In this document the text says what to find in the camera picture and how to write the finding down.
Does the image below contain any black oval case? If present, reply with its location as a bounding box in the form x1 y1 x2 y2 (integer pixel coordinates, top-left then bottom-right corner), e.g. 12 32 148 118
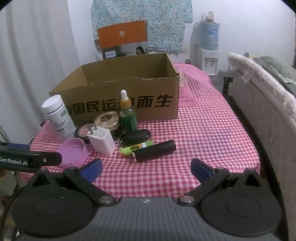
119 128 151 147

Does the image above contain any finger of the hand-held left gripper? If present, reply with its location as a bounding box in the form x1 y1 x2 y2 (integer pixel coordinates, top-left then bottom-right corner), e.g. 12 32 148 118
0 151 63 166
0 142 30 152

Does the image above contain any red checked tablecloth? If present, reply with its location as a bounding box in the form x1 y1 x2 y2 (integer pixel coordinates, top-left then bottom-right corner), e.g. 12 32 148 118
20 62 262 200

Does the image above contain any grey blanket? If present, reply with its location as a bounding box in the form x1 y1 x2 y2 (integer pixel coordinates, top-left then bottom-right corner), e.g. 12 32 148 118
252 55 296 95

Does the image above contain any orange appliance box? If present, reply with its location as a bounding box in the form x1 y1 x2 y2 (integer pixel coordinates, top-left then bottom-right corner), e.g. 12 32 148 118
95 20 148 61

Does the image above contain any white water dispenser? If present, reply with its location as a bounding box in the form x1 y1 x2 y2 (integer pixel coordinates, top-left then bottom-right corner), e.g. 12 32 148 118
190 44 220 76

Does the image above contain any green dropper bottle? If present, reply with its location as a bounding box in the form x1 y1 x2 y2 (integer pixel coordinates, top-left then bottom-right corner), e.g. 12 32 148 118
119 90 138 133

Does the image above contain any brown cardboard box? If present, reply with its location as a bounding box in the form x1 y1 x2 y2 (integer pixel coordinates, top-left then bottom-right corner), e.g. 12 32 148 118
49 53 180 127

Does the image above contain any white curtain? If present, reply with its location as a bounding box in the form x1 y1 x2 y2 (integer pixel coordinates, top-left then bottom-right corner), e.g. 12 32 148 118
0 0 70 139

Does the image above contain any blue water bottle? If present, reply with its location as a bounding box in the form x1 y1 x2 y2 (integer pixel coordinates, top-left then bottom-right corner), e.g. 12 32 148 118
191 21 220 50

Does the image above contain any blue floral cloth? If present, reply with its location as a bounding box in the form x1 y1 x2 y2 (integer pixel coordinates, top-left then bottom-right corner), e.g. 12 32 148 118
91 0 193 55

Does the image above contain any black cylinder tube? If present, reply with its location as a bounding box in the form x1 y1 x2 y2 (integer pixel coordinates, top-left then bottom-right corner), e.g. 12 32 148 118
132 139 176 163

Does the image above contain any pink booklet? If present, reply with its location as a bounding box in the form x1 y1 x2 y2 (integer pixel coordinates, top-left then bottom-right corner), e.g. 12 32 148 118
178 87 197 107

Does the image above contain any bed with blankets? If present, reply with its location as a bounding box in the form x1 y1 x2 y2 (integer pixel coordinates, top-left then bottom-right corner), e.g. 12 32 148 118
227 52 296 112

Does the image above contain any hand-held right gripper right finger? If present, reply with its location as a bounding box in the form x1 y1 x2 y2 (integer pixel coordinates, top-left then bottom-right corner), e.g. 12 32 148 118
179 158 264 207

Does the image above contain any clear round container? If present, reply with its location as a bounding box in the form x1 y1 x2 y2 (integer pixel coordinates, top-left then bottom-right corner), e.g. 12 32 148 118
179 73 189 90

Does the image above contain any gold round jar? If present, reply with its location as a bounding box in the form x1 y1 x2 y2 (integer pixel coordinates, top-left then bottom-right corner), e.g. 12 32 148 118
94 111 121 137

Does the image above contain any black tape roll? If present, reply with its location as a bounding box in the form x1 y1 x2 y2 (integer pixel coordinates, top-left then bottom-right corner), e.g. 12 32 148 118
74 124 95 145

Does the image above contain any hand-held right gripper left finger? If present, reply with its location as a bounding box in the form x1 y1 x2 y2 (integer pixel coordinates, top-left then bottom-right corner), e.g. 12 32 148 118
30 158 117 207

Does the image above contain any white charger plug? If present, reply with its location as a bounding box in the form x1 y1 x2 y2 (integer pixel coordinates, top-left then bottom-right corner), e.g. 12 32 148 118
87 125 116 155

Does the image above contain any white supplement bottle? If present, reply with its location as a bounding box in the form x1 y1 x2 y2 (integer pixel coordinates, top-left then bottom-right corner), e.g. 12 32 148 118
42 95 77 141

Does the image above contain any grey upholstered bed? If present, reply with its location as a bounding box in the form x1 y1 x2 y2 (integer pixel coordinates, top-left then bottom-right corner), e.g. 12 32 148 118
222 52 296 209

